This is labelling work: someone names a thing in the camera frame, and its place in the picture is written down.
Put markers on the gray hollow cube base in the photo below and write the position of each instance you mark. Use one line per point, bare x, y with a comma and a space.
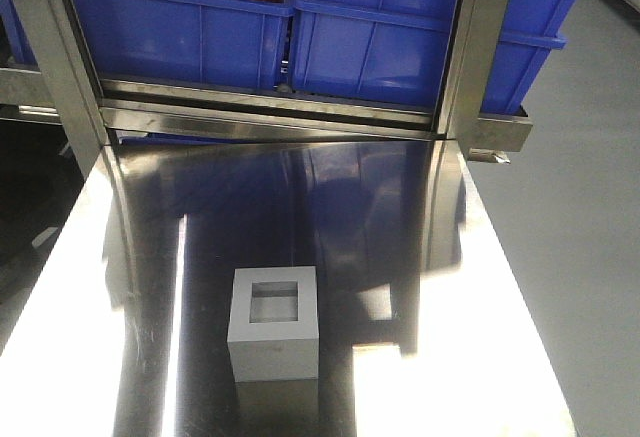
273, 331

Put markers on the blue plastic bin right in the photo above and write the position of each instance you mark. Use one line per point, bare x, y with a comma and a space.
394, 51

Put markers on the blue bin with red items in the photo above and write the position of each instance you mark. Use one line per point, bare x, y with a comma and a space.
237, 43

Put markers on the blue bin far left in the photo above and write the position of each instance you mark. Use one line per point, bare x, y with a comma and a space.
17, 38

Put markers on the stainless steel rack frame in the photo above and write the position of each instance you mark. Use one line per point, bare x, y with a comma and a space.
65, 89

